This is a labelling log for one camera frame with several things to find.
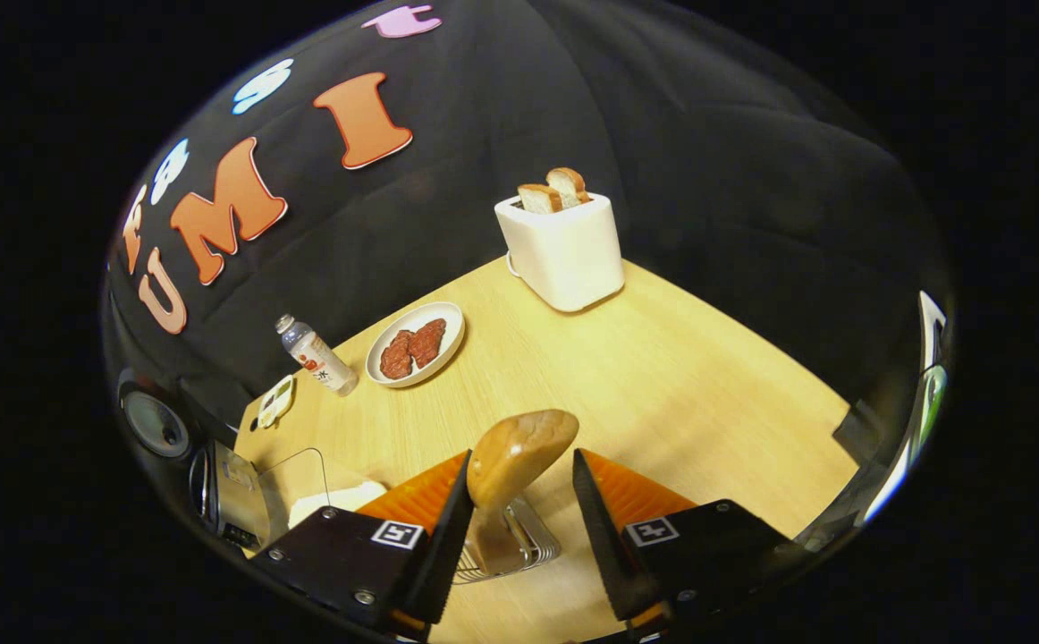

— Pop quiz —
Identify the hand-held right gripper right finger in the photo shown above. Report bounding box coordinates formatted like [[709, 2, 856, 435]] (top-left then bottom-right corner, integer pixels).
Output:
[[571, 449, 798, 627]]

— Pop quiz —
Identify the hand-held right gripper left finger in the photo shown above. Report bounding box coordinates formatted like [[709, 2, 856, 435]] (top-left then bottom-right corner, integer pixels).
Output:
[[251, 450, 476, 638]]

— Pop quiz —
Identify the metal wire chopstick holder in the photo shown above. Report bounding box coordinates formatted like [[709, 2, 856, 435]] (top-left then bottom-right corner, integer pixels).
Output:
[[452, 501, 562, 584]]

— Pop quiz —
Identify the wooden spoon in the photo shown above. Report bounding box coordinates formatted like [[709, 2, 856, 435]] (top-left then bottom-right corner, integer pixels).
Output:
[[464, 410, 579, 573]]

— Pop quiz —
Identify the black and silver rice cooker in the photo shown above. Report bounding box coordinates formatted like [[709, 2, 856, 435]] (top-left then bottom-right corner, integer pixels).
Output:
[[117, 380, 272, 548]]

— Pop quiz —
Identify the clear plastic box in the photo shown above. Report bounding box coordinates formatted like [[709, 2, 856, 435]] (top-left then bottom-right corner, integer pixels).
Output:
[[258, 447, 388, 530]]

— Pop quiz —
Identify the red meat piece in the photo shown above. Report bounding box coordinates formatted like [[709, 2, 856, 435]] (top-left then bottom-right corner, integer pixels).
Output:
[[409, 318, 447, 368], [380, 330, 415, 380]]

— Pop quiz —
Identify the small white sauce dish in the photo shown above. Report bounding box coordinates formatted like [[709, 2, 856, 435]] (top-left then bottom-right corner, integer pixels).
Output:
[[257, 374, 296, 428]]

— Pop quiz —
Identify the white round plate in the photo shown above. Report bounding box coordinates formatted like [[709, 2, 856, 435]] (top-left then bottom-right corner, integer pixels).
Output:
[[366, 301, 466, 388]]

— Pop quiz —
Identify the clear plastic bottle red label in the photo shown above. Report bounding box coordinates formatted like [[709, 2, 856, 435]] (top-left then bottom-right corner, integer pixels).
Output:
[[275, 314, 359, 397]]

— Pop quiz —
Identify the white toaster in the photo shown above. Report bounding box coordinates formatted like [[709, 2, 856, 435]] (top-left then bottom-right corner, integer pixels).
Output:
[[494, 192, 625, 313]]

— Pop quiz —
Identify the black backdrop cloth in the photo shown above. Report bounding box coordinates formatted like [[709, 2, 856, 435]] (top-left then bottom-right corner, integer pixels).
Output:
[[104, 0, 954, 466]]

